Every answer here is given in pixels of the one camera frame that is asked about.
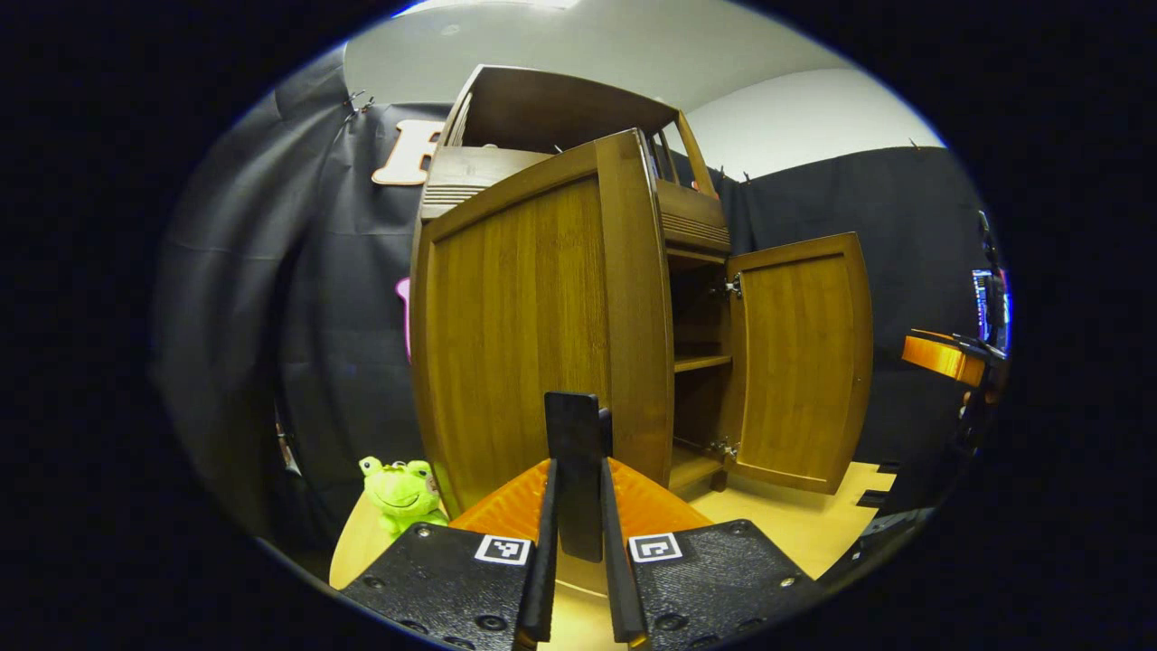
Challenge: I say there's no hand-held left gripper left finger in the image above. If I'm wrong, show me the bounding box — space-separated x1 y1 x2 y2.
342 457 560 651

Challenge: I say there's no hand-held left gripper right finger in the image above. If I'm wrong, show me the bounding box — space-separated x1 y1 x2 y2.
599 457 823 650

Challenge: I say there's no black cabinet door handle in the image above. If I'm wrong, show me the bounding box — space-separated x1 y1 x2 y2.
544 392 614 563

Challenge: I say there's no wooden shoe cabinet door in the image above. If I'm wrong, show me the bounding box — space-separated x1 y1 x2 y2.
409 129 676 596
720 232 875 496

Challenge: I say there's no wooden double-door shoe cabinet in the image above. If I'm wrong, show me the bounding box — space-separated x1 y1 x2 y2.
416 63 735 494

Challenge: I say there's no wooden cabinet drawer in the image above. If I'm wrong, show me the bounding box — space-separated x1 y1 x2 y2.
423 145 729 222

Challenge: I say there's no green frog plush toy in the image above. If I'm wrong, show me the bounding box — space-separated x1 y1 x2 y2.
359 456 449 542

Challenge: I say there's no black backdrop cloth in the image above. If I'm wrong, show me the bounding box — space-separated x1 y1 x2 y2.
158 45 995 543

